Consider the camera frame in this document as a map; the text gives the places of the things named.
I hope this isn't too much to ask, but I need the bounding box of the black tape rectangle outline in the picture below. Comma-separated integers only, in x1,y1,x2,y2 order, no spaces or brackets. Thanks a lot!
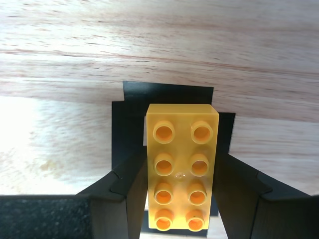
111,81,236,237

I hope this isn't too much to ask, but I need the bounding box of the yellow eight-stud brick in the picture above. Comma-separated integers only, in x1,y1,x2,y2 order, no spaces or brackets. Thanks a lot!
146,103,220,232

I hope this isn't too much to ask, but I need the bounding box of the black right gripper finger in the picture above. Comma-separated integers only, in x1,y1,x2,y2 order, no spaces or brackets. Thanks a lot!
0,146,148,239
213,151,319,239

